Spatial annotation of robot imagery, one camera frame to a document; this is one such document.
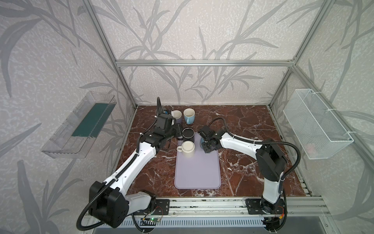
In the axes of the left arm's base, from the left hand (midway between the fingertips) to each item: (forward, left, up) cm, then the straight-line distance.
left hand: (182, 123), depth 80 cm
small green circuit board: (-43, +13, -22) cm, 50 cm away
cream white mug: (-8, -3, -15) cm, 17 cm away
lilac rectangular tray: (-19, -11, -23) cm, 32 cm away
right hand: (-3, -15, -17) cm, 23 cm away
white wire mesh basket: (-14, -59, +14) cm, 63 cm away
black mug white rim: (+1, -2, -14) cm, 14 cm away
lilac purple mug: (+21, +6, -19) cm, 29 cm away
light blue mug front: (+21, -2, -18) cm, 28 cm away
